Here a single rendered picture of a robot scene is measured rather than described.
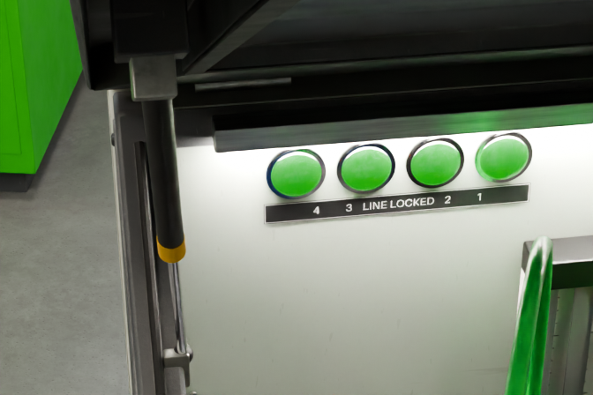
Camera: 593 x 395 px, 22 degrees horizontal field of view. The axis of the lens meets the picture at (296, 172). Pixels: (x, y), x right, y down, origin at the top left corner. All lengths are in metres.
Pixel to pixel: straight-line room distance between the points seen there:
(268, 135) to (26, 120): 2.56
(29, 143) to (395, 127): 2.61
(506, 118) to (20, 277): 2.45
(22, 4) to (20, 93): 0.22
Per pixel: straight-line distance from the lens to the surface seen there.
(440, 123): 1.23
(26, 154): 3.79
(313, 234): 1.30
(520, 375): 1.02
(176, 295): 1.08
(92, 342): 3.36
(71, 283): 3.55
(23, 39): 3.65
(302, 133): 1.21
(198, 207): 1.27
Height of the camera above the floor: 2.03
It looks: 31 degrees down
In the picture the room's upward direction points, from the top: straight up
